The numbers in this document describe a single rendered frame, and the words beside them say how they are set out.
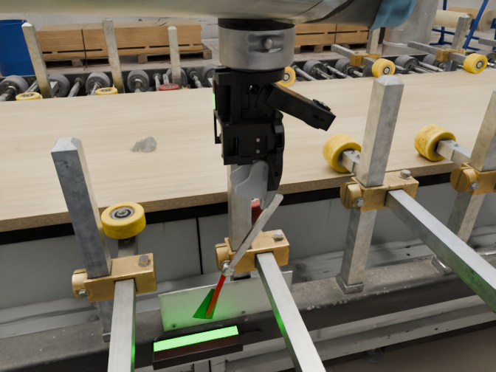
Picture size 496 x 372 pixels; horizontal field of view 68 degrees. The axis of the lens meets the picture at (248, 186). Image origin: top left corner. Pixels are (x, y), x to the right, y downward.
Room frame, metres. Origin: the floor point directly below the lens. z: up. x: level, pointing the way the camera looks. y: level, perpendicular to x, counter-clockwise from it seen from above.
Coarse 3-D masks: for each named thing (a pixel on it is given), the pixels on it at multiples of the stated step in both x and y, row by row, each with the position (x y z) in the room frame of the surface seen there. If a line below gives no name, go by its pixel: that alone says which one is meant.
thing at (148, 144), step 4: (148, 136) 0.94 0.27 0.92; (140, 140) 0.92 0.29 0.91; (144, 140) 0.91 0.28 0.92; (148, 140) 0.91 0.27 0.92; (152, 140) 0.92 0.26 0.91; (136, 144) 0.89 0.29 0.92; (140, 144) 0.89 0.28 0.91; (144, 144) 0.90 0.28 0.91; (148, 144) 0.89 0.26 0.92; (152, 144) 0.90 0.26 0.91; (132, 148) 0.89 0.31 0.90; (136, 148) 0.88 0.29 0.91; (140, 148) 0.88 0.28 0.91; (144, 148) 0.88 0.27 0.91; (148, 148) 0.87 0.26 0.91; (152, 148) 0.88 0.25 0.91; (144, 152) 0.87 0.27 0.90
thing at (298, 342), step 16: (256, 256) 0.52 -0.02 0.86; (272, 256) 0.51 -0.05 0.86; (272, 272) 0.47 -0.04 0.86; (272, 288) 0.44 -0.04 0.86; (272, 304) 0.42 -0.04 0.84; (288, 304) 0.40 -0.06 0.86; (288, 320) 0.37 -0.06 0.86; (288, 336) 0.34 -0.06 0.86; (304, 336) 0.34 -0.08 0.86; (304, 352) 0.32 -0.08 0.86; (304, 368) 0.29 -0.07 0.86; (320, 368) 0.29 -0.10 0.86
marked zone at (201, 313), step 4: (212, 292) 0.50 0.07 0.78; (208, 296) 0.50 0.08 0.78; (212, 296) 0.50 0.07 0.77; (204, 300) 0.49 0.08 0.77; (208, 300) 0.50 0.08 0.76; (216, 300) 0.50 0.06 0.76; (204, 304) 0.49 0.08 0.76; (208, 304) 0.50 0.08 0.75; (200, 308) 0.49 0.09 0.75; (204, 308) 0.49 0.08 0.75; (196, 312) 0.49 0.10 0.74; (200, 312) 0.49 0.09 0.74; (204, 312) 0.49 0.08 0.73; (212, 312) 0.50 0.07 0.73; (196, 316) 0.49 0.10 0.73; (200, 316) 0.49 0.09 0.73; (204, 316) 0.49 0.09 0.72; (212, 316) 0.50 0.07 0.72
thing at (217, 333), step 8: (224, 328) 0.48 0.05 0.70; (232, 328) 0.48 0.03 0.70; (192, 336) 0.46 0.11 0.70; (200, 336) 0.46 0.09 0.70; (208, 336) 0.46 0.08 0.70; (216, 336) 0.46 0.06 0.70; (224, 336) 0.46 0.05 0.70; (160, 344) 0.45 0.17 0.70; (168, 344) 0.45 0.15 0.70; (176, 344) 0.45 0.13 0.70; (184, 344) 0.45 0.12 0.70
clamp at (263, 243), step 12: (228, 240) 0.55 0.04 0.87; (264, 240) 0.55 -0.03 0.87; (216, 252) 0.52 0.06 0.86; (228, 252) 0.51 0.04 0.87; (252, 252) 0.52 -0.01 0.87; (264, 252) 0.52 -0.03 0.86; (276, 252) 0.53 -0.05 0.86; (288, 252) 0.53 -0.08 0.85; (240, 264) 0.51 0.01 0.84; (252, 264) 0.52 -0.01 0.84
